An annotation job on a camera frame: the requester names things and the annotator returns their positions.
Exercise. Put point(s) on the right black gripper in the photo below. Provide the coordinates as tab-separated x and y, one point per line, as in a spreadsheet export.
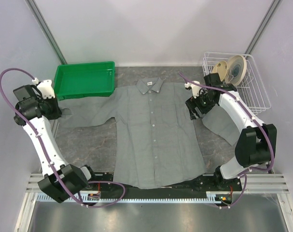
192	103

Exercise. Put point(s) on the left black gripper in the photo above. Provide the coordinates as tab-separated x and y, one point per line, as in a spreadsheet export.
57	112

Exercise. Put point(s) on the grey button shirt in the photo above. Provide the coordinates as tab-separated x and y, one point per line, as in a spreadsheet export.
156	143

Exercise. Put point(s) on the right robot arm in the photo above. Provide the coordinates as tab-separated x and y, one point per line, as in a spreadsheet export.
257	140

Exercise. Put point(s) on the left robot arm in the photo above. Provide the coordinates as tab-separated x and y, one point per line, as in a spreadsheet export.
37	106

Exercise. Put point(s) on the green plastic tray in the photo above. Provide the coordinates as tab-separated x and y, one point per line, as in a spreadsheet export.
74	81

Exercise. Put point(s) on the beige plate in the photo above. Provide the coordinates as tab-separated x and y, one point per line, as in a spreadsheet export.
220	68

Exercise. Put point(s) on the beige bowl blue centre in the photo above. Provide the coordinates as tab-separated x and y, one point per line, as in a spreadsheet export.
236	70

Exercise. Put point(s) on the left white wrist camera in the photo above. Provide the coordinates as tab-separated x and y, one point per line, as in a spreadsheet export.
45	88

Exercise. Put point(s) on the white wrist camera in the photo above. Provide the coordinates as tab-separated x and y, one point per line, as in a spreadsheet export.
45	88
194	87

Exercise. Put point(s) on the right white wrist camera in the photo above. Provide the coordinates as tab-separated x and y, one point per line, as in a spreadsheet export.
194	87

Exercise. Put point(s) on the white wire basket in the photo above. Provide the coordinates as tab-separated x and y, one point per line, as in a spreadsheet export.
251	88

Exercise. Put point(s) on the blue-white cable duct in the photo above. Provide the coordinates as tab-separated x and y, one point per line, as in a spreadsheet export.
206	198

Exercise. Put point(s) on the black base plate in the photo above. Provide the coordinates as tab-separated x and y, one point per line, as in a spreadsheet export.
197	186

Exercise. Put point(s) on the aluminium frame rail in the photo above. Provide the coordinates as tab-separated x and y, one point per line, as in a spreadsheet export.
263	205

